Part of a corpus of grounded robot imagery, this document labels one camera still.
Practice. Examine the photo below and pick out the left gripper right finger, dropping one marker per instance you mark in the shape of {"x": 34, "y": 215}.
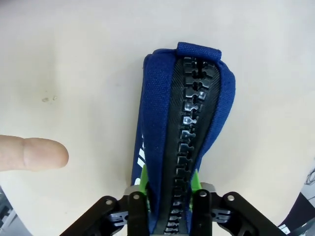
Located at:
{"x": 204, "y": 211}

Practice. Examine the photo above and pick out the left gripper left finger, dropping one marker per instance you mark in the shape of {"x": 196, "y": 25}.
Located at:
{"x": 134, "y": 211}

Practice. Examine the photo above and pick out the blue zippered pencil case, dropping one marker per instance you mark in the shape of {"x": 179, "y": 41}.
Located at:
{"x": 155, "y": 98}

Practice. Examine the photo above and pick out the person's right hand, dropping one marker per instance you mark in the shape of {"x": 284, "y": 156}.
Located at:
{"x": 37, "y": 154}

